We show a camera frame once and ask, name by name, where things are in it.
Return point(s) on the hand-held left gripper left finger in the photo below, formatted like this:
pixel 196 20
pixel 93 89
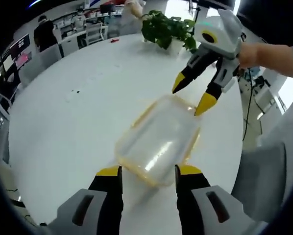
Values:
pixel 87 213

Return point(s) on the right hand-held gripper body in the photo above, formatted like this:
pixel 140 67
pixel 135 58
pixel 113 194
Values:
pixel 225 36

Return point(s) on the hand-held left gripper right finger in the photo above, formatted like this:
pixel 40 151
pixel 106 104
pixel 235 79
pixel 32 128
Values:
pixel 205 210

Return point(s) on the clear plastic box yellow buckles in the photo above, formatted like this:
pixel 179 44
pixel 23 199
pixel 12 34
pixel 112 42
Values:
pixel 158 137

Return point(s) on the person's right hand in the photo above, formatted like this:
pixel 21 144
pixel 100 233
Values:
pixel 249 56

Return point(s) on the white plant pot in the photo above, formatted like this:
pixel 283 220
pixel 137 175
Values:
pixel 177 44

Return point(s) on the green potted plant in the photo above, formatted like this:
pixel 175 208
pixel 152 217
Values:
pixel 161 27

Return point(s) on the grey office chair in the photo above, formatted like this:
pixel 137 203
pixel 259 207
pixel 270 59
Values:
pixel 271 176

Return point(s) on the small red object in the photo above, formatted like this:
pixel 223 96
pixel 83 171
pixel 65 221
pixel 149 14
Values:
pixel 114 40

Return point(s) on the dark computer monitor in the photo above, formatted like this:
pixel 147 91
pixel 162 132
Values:
pixel 107 8

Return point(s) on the white office chair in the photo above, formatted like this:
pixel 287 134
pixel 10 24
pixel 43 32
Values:
pixel 95 33

